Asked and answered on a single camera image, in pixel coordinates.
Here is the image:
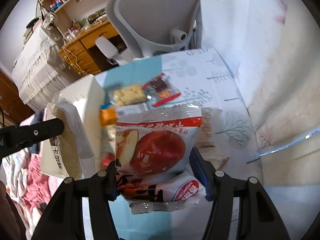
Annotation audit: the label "clear pack yellow biscuits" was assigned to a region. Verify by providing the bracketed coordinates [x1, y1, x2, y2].
[41, 98, 95, 180]

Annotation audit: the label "clear printed cracker pack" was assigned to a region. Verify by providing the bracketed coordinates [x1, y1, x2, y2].
[195, 107, 230, 170]

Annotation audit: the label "orange grey snack bar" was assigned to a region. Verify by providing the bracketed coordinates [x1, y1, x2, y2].
[99, 102, 149, 126]

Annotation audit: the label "red apple snack packet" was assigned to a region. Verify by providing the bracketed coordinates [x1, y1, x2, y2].
[116, 103, 206, 215]

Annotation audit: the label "rice crispy cake pack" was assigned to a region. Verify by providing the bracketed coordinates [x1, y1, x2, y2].
[110, 83, 147, 107]

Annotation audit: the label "dark berry red packet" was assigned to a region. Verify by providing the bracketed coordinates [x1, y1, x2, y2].
[142, 73, 181, 108]

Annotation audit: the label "red pastry packet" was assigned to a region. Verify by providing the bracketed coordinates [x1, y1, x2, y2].
[100, 152, 115, 170]

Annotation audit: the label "pink bed blanket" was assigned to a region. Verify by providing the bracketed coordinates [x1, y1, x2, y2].
[2, 142, 52, 239]

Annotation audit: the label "cloth covered piano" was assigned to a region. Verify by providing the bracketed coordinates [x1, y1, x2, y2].
[11, 21, 79, 111]

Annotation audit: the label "white plastic organizer tray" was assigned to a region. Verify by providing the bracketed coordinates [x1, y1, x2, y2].
[53, 74, 105, 157]

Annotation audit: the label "wooden desk with drawers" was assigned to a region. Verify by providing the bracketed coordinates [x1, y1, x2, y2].
[59, 21, 126, 77]

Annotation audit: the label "grey mesh office chair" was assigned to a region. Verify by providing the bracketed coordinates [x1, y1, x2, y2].
[95, 0, 200, 65]

